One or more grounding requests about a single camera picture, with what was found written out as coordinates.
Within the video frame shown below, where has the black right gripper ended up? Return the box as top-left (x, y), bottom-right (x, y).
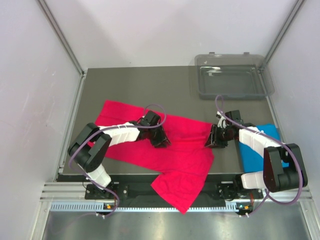
top-left (204, 124), bottom-right (235, 148)

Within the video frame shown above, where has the red t shirt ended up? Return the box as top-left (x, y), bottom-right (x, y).
top-left (105, 113), bottom-right (214, 214)

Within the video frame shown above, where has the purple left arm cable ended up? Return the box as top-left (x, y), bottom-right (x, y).
top-left (67, 103), bottom-right (168, 218)

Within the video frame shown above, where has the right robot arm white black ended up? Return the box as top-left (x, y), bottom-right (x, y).
top-left (204, 124), bottom-right (308, 198)

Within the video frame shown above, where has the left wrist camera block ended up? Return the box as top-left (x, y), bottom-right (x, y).
top-left (138, 110), bottom-right (161, 129)

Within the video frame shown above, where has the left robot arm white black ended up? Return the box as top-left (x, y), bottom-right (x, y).
top-left (67, 120), bottom-right (171, 199)

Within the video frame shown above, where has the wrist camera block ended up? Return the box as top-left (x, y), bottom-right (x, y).
top-left (216, 110), bottom-right (244, 129)
top-left (138, 110), bottom-right (161, 129)

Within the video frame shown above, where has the clear plastic storage bin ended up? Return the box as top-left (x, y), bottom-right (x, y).
top-left (188, 52), bottom-right (275, 100)

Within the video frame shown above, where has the blue folded t shirt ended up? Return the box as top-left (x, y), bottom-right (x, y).
top-left (238, 123), bottom-right (280, 173)

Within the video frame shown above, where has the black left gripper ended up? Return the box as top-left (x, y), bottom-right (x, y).
top-left (147, 123), bottom-right (171, 148)

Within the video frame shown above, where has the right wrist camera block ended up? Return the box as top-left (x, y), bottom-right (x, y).
top-left (216, 110), bottom-right (244, 129)

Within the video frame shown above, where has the grey slotted cable duct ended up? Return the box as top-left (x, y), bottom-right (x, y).
top-left (49, 201), bottom-right (253, 213)

